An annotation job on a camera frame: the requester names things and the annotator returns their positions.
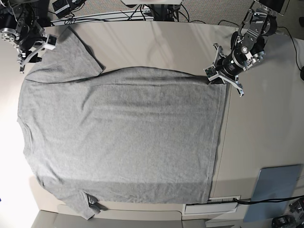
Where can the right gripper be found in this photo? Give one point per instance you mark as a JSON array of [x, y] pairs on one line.
[[31, 40]]

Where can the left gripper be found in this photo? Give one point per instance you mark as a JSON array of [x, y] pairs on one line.
[[233, 64]]

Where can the grey T-shirt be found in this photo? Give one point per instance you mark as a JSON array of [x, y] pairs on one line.
[[135, 135]]

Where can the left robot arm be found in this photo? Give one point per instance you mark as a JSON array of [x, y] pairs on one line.
[[246, 45]]

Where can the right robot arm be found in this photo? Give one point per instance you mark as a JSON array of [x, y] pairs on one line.
[[20, 28]]

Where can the black box device top left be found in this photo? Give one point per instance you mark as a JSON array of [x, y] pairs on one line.
[[61, 8]]

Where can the blue-grey flat panel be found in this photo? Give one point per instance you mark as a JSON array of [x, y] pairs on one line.
[[272, 183]]

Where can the black device bottom right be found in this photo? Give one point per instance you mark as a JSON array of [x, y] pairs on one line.
[[282, 221]]

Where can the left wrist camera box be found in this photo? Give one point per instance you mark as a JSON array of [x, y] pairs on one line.
[[211, 73]]

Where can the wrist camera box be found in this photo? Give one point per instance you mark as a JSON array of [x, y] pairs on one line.
[[211, 73], [50, 42]]

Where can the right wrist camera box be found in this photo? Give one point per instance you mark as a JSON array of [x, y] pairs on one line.
[[50, 42]]

